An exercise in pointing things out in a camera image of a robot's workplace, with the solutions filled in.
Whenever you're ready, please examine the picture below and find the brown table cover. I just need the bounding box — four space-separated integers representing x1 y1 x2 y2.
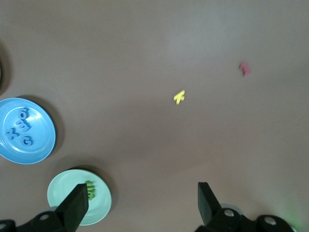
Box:
0 0 309 232

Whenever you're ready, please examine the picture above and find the pale green plate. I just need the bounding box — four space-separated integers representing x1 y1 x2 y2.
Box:
47 169 113 227

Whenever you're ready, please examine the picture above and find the dark pink foam letter I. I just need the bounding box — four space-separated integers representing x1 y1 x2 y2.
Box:
239 62 252 77

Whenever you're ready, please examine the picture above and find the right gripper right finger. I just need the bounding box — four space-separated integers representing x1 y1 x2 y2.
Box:
194 182 295 232

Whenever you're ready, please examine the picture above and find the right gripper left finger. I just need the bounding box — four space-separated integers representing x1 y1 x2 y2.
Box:
0 183 89 232

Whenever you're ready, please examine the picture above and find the blue foam letter E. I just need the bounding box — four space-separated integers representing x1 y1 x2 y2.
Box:
17 120 32 132

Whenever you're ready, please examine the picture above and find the blue plate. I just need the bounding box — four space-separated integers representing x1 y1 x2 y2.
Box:
0 97 56 165

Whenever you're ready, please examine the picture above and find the blue foam letter G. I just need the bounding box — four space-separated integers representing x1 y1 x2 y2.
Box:
21 135 34 147

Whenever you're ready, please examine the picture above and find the blue foam letter X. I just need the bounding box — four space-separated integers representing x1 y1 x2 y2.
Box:
5 129 20 141

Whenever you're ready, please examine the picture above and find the yellow foam letter K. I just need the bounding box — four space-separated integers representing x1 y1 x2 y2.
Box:
173 89 186 105

